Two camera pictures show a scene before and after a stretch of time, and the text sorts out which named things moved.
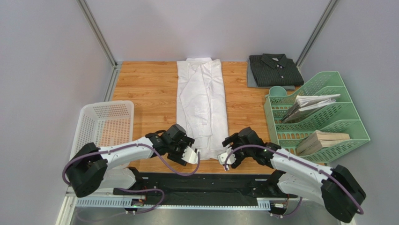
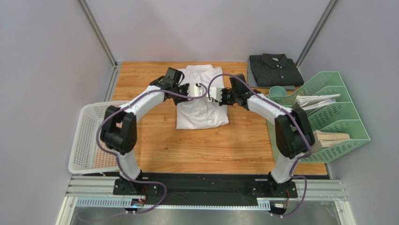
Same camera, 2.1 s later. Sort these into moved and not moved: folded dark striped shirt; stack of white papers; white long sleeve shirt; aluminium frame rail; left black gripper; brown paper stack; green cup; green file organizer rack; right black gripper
Moved: right black gripper; left black gripper; white long sleeve shirt
Not moved: green file organizer rack; green cup; folded dark striped shirt; stack of white papers; brown paper stack; aluminium frame rail
